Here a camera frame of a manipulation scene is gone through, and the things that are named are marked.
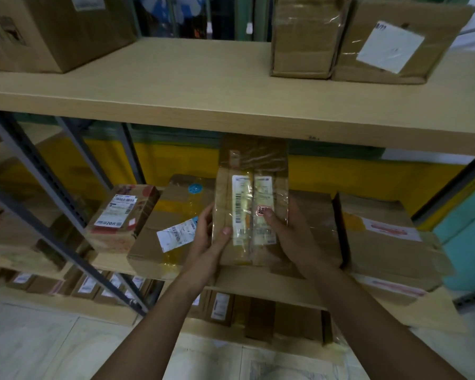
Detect wooden shelf board with parcels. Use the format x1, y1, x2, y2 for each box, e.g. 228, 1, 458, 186
91, 249, 469, 335

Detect light wooden shelf board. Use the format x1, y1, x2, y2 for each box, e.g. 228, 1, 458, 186
0, 37, 475, 158

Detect cardboard box with white label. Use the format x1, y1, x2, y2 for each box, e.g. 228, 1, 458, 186
331, 0, 475, 86

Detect person's right forearm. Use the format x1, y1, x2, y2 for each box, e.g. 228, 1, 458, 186
303, 265, 468, 380

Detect wide box with red tape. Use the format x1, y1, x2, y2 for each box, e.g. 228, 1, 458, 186
334, 191, 456, 306

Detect red printed cardboard box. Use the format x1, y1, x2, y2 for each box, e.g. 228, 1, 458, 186
84, 183, 161, 254

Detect tall taped cardboard parcel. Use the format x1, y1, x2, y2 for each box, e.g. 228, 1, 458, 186
211, 134, 290, 268

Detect grey metal shelf frame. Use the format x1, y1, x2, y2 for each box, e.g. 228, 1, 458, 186
0, 110, 151, 318

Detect large brown cardboard box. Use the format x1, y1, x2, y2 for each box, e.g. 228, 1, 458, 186
0, 0, 137, 74

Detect flat box with blue sticker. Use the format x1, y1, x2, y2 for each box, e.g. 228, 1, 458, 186
127, 173, 219, 281

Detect person's left hand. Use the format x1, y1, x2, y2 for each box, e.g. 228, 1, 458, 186
181, 203, 233, 287

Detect small taped cardboard box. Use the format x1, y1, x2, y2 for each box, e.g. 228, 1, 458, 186
270, 0, 351, 80

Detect person's right hand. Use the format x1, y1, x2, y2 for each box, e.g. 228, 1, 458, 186
263, 198, 342, 281

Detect plain brown cardboard box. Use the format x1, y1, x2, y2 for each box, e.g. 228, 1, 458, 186
287, 189, 344, 273

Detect person's left forearm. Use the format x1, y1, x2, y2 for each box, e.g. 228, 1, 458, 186
90, 271, 219, 380

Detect pile of dim cardboard parcels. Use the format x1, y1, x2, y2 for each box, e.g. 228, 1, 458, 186
0, 194, 89, 275

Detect row of small cardboard boxes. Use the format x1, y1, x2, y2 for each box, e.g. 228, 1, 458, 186
6, 267, 335, 346

